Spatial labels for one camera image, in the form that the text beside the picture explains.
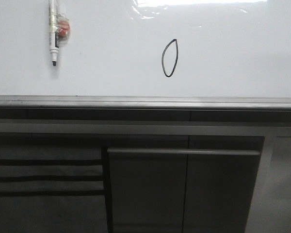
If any grey whiteboard stand frame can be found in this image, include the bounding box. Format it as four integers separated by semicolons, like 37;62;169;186
0;119;291;233

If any red magnet taped to marker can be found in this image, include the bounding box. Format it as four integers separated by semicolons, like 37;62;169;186
57;14;71;40

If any white whiteboard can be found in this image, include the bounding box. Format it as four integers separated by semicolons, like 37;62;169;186
0;0;291;98

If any white black-tip whiteboard marker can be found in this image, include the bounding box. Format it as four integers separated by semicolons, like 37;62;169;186
48;0;59;67

